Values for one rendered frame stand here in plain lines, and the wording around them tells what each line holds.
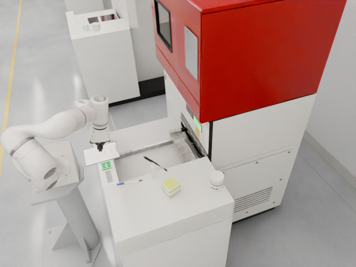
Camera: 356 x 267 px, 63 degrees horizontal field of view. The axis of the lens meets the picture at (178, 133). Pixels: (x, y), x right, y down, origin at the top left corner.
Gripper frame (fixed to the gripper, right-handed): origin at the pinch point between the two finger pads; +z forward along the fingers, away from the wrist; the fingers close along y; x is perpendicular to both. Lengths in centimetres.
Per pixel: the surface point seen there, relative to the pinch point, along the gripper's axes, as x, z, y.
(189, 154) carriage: 3, 12, -55
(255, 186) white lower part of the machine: 15, 42, -109
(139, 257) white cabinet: 50, 34, -12
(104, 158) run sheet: -6.0, 14.8, -3.4
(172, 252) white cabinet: 50, 39, -31
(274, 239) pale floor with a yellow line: 37, 86, -131
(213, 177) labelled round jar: 39, -5, -51
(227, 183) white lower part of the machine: 15, 31, -82
